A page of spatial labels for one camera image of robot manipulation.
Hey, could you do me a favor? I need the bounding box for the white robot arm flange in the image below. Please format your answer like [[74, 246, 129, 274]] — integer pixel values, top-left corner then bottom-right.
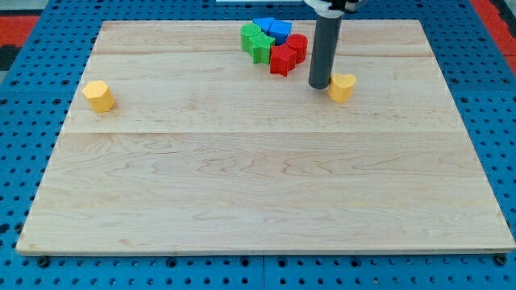
[[303, 0, 367, 19]]

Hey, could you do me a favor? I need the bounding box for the blue triangle block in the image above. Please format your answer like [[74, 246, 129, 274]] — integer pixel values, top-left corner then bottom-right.
[[252, 17, 275, 35]]

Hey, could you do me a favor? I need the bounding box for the red cylinder block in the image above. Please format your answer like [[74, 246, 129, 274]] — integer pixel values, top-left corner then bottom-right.
[[286, 34, 308, 64]]

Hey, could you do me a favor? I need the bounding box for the yellow hexagon block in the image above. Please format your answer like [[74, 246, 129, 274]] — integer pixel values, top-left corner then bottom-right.
[[82, 81, 115, 113]]

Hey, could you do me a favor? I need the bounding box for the blue pentagon block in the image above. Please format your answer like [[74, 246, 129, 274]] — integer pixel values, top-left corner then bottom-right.
[[268, 20, 292, 45]]

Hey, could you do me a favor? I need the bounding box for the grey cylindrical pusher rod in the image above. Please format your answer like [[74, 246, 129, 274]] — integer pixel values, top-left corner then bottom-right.
[[309, 16, 342, 89]]

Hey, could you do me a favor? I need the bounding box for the red star block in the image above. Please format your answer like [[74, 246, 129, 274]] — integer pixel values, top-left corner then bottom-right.
[[269, 43, 297, 77]]

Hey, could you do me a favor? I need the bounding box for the yellow heart block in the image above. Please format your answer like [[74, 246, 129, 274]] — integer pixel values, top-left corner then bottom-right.
[[328, 73, 357, 103]]

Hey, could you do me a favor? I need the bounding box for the green star block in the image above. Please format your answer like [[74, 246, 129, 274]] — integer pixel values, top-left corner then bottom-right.
[[250, 32, 276, 64]]

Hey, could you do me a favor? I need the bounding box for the light wooden board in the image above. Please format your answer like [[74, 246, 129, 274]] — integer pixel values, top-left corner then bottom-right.
[[16, 20, 515, 256]]

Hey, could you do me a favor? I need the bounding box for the green cylinder block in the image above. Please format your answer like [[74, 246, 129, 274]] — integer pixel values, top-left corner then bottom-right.
[[239, 23, 262, 52]]

